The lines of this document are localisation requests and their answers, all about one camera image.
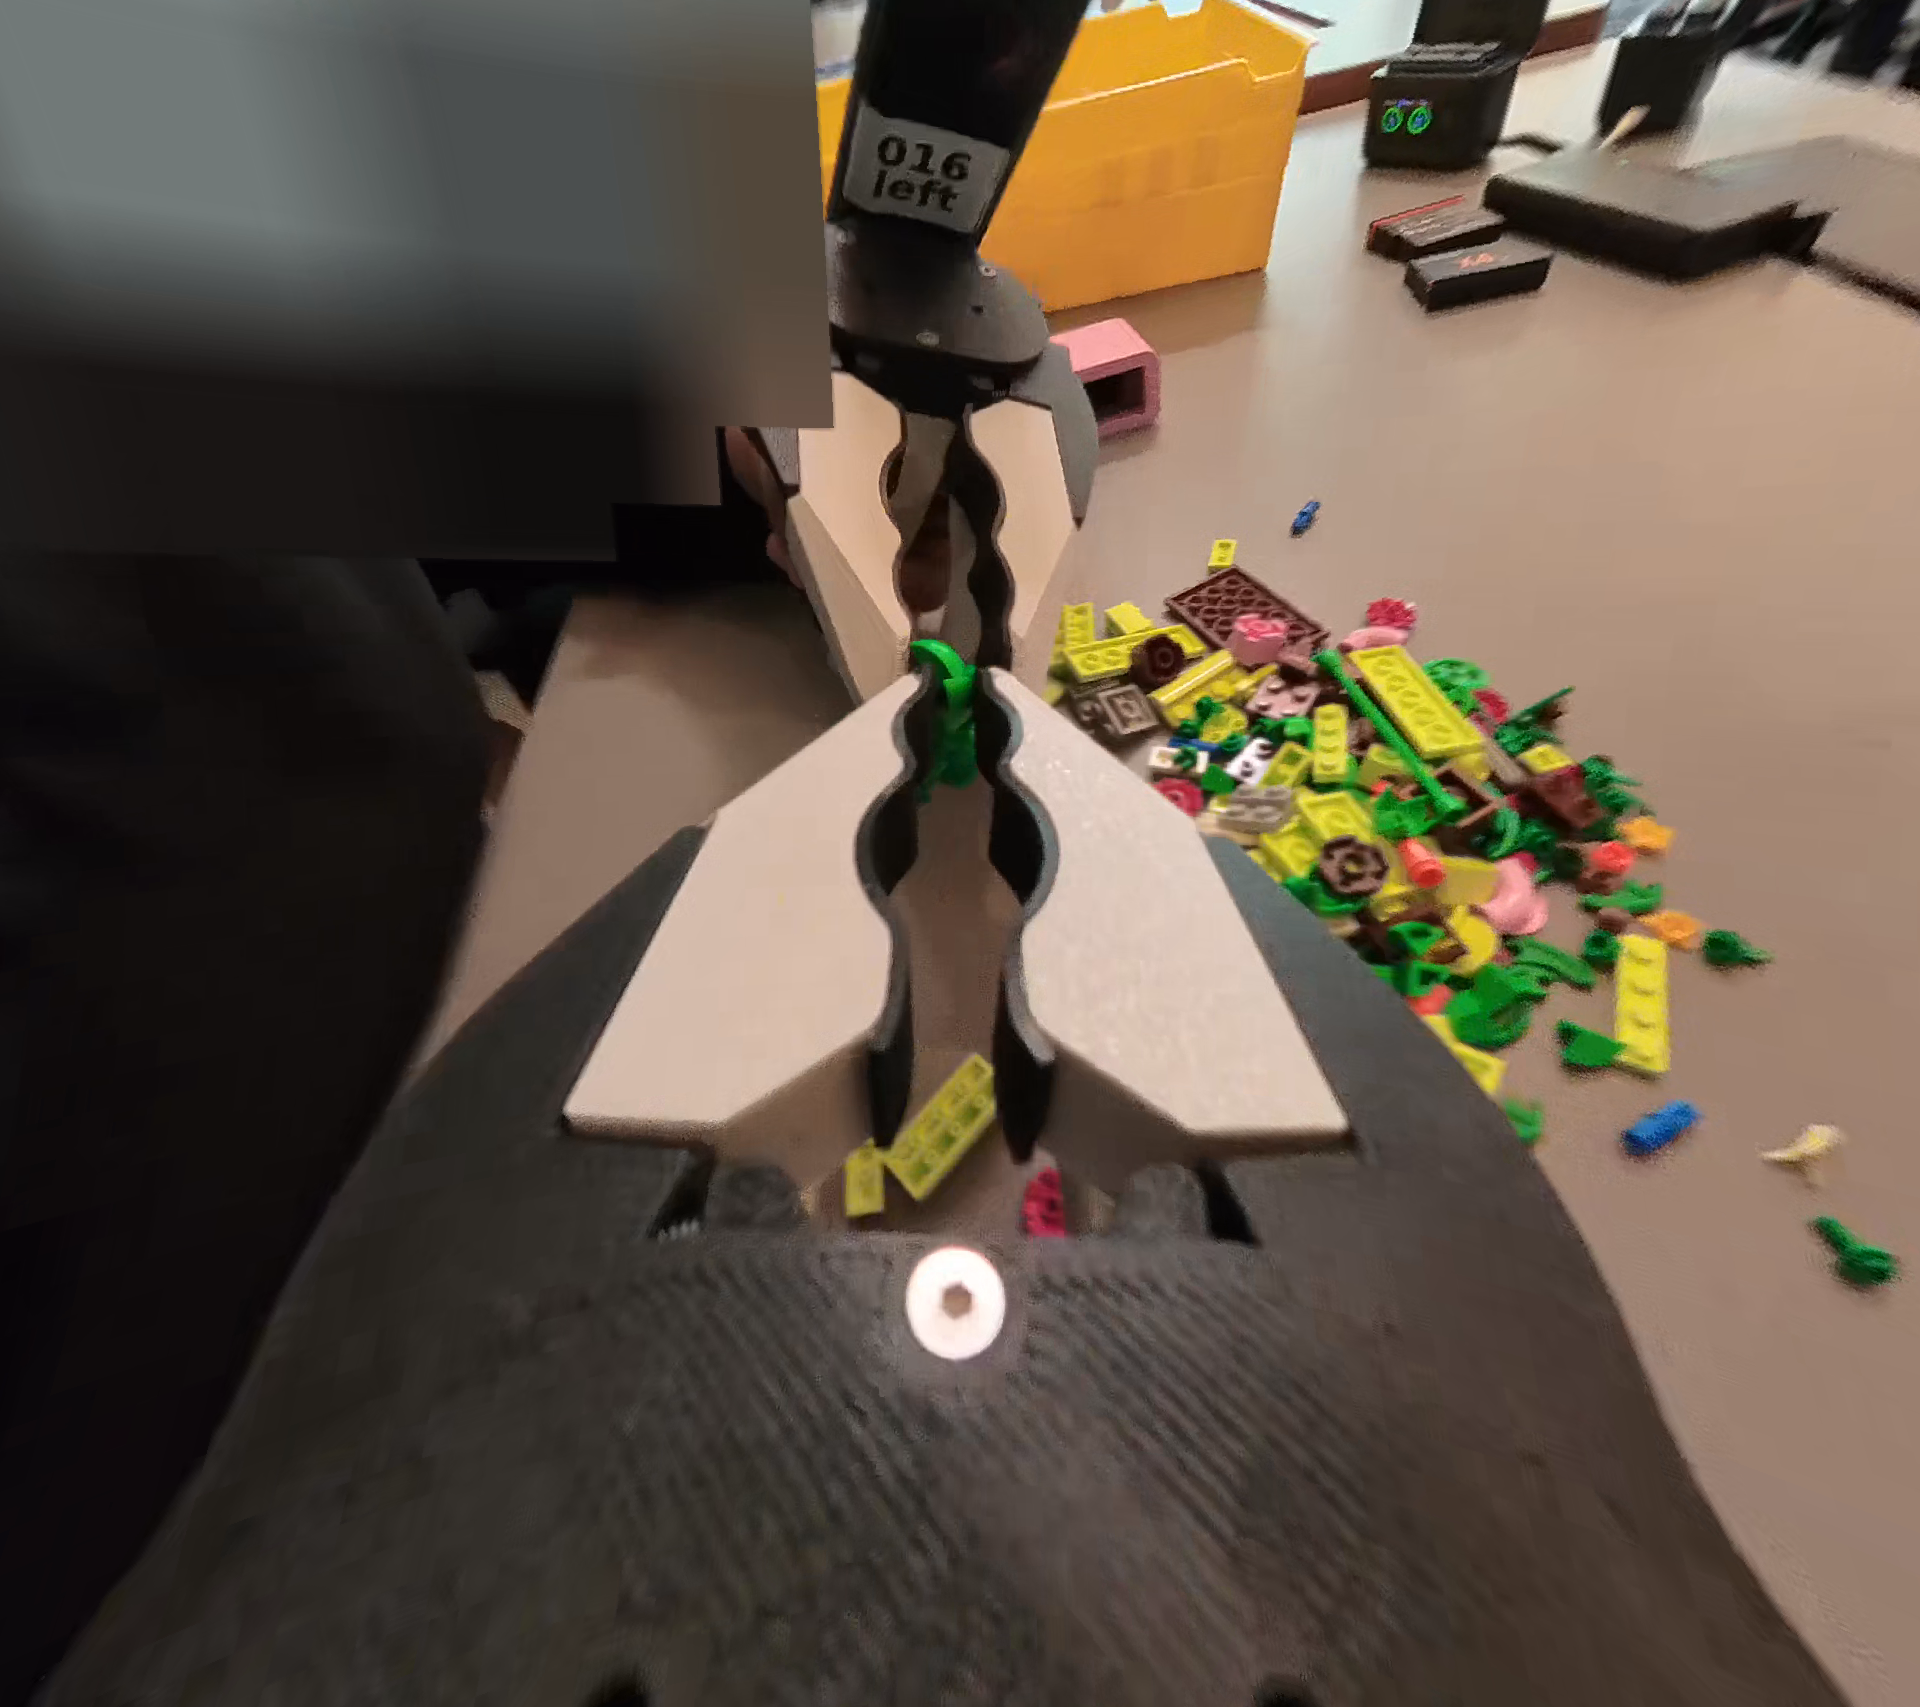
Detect grey desk cable cover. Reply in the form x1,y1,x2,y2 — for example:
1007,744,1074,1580
1806,141,1920,307

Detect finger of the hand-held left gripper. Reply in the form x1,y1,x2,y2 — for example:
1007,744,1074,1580
785,373,963,710
948,400,1088,678

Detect black flat battery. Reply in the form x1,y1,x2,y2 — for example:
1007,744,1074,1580
1404,243,1554,313
1365,209,1507,259

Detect person's black jacket torso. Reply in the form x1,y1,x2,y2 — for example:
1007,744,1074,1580
0,552,573,1707

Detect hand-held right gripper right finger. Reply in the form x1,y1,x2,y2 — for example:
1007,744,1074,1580
966,664,1357,1164

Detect pink hollow block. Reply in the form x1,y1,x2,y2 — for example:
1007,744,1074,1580
1051,317,1164,442

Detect person's left hand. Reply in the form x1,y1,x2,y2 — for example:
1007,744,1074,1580
721,424,808,584

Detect green leafy toy assembly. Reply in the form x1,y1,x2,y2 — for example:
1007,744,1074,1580
904,638,992,794

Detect black charging case green lights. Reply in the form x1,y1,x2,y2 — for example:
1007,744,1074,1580
1362,0,1560,173

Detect black power brick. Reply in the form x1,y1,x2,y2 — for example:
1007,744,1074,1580
1485,137,1833,283

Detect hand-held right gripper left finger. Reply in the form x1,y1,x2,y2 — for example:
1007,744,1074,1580
558,670,936,1152

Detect yellow plastic bin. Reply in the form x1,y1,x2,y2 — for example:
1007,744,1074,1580
816,0,1314,315

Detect pile of colourful toy bricks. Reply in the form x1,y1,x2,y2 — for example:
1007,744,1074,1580
841,538,1772,1236

